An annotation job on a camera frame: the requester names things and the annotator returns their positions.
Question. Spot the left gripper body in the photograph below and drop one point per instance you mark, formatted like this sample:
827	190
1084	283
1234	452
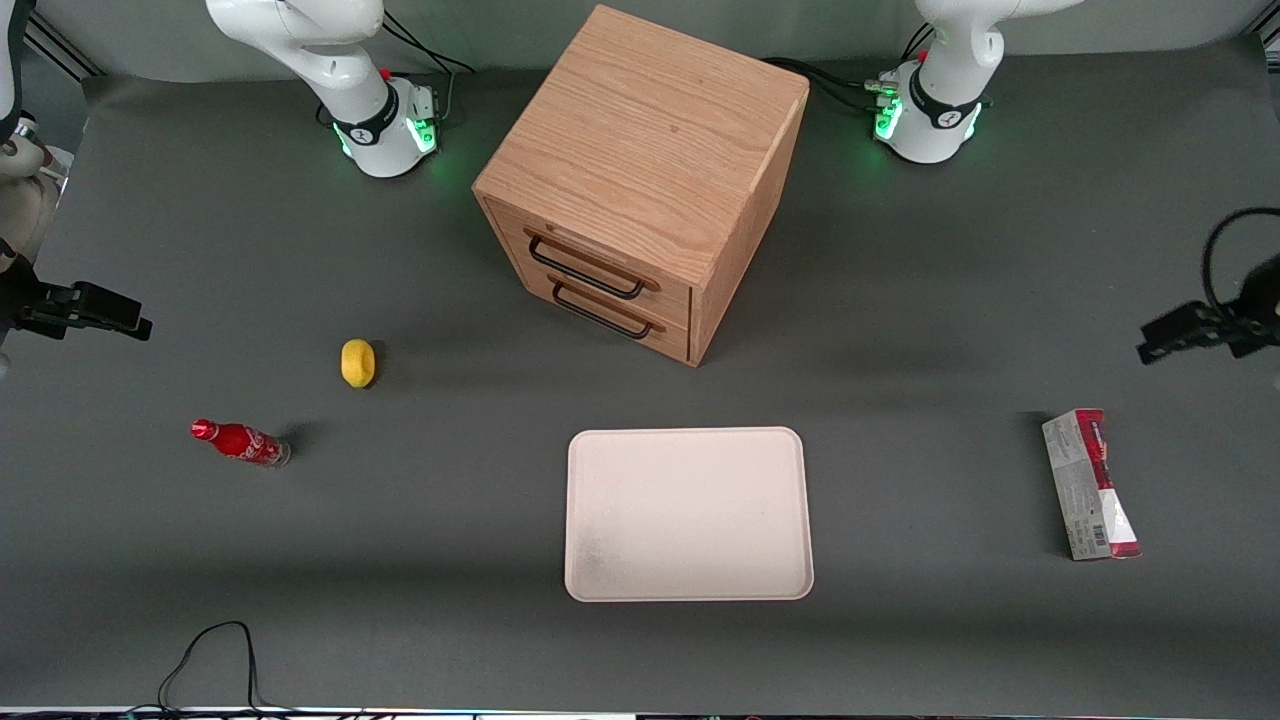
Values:
1243	331

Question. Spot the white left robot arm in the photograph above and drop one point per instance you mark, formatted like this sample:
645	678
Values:
940	110

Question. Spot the yellow lemon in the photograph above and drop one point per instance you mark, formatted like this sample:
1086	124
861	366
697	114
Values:
357	362

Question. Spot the wooden two-drawer cabinet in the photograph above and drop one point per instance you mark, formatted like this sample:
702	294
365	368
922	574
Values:
640	150

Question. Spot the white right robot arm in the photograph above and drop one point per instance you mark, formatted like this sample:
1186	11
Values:
375	115

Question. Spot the aluminium frame rail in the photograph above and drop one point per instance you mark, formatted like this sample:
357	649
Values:
60	50

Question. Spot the beige plastic tray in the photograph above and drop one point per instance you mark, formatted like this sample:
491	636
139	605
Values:
686	515

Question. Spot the red cola bottle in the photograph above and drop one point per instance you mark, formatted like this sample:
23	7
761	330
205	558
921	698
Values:
238	441

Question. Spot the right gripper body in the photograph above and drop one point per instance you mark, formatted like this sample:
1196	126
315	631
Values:
30	303

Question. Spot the red cookie box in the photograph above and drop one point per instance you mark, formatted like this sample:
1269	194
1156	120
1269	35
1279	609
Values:
1085	480

